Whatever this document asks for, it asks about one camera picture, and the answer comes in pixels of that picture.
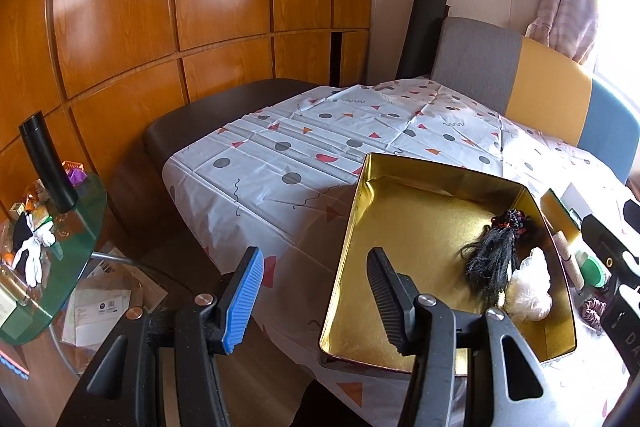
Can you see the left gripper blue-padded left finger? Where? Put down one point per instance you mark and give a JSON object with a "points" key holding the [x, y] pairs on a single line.
{"points": [[237, 302]]}

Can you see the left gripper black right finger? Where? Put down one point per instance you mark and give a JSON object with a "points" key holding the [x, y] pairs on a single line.
{"points": [[393, 300]]}

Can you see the beige cloth roll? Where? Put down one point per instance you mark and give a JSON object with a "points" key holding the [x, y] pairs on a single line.
{"points": [[570, 263]]}

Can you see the pink satin scrunchie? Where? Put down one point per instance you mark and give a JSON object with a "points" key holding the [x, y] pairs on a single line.
{"points": [[590, 312]]}

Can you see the green yellow scrub sponge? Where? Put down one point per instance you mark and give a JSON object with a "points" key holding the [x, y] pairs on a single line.
{"points": [[559, 217]]}

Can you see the white plastic bag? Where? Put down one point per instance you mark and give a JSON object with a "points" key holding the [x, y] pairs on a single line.
{"points": [[528, 296]]}

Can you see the black braided hair wig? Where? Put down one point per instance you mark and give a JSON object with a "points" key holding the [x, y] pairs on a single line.
{"points": [[493, 257]]}

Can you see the patterned white tablecloth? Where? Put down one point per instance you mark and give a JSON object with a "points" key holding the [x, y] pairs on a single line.
{"points": [[282, 178]]}

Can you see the papers under glass table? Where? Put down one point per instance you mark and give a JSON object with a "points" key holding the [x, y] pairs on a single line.
{"points": [[102, 297]]}

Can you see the green glass side table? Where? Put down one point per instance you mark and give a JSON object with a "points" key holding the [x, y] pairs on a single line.
{"points": [[77, 232]]}

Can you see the window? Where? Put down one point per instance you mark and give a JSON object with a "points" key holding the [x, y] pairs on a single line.
{"points": [[617, 46]]}

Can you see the white glove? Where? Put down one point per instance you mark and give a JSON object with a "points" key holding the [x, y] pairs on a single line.
{"points": [[29, 239]]}

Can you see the grey yellow blue headboard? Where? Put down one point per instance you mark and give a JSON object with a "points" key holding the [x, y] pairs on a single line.
{"points": [[534, 85]]}

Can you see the black cylinder bottle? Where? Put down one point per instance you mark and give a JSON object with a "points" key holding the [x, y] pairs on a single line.
{"points": [[48, 165]]}

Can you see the black rolled mat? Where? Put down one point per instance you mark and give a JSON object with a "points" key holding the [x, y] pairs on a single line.
{"points": [[418, 54]]}

